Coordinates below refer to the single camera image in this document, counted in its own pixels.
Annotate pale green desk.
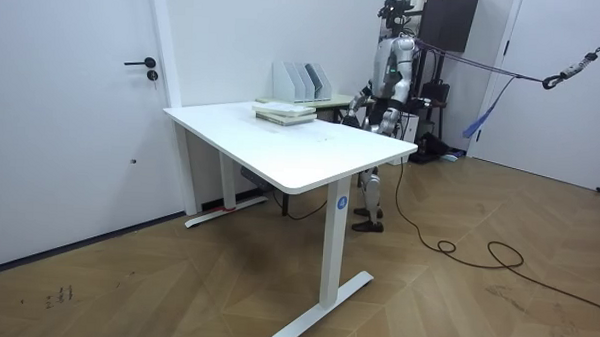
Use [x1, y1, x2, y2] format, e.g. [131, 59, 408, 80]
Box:
[254, 90, 357, 125]

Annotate white box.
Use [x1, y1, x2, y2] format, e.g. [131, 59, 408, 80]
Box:
[390, 113, 422, 168]

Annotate pale green book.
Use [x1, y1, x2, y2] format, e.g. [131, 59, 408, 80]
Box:
[254, 110, 319, 129]

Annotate robot body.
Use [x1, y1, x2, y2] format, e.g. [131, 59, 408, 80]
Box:
[366, 0, 421, 139]

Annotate white standing desk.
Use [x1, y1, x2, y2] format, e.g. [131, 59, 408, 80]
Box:
[154, 97, 421, 337]

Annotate white file organizer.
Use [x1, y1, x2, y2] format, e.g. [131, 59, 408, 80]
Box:
[270, 59, 335, 106]

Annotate robot legs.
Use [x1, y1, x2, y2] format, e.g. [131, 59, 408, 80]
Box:
[350, 164, 388, 235]

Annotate black bag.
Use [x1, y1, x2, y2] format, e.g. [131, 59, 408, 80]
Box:
[409, 130, 453, 166]

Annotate black equipment stand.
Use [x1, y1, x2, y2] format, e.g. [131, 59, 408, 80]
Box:
[408, 45, 453, 145]

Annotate grey desk control box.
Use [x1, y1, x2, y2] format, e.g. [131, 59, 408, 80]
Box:
[238, 165, 277, 194]

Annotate plain white door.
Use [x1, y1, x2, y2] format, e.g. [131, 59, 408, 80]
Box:
[466, 0, 600, 193]

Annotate black desk power cable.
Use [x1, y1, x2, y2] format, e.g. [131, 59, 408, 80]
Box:
[269, 189, 329, 223]

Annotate dark wall cabinet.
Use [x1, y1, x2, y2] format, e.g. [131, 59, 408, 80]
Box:
[416, 0, 481, 54]

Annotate cable bundle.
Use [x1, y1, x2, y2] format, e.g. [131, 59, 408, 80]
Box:
[409, 12, 600, 144]

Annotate black floor cable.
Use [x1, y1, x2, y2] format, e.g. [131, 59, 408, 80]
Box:
[389, 159, 600, 316]

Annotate white door with black handle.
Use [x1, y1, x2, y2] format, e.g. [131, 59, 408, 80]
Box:
[0, 0, 193, 280]

